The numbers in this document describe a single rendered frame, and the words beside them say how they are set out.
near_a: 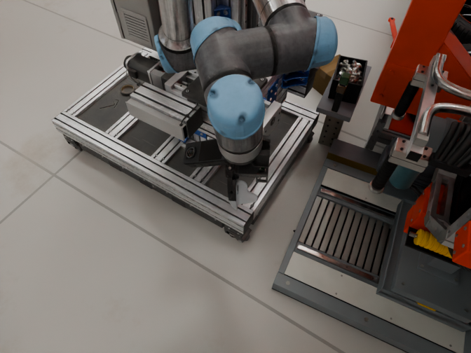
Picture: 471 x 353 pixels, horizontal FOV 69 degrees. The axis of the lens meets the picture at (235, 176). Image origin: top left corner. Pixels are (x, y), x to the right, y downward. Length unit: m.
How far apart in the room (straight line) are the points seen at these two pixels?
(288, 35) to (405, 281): 1.27
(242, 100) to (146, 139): 1.52
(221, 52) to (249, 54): 0.04
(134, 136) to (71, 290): 0.83
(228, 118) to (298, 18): 0.21
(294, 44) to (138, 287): 1.43
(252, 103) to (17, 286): 1.70
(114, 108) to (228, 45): 1.69
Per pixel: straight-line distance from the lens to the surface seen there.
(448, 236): 1.09
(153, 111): 1.33
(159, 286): 1.74
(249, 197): 0.71
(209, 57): 0.52
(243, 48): 0.52
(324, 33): 0.57
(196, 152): 0.66
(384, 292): 1.67
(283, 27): 0.56
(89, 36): 3.24
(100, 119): 2.13
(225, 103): 0.45
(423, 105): 1.07
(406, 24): 1.53
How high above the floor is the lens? 1.63
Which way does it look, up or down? 55 degrees down
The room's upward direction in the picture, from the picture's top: straight up
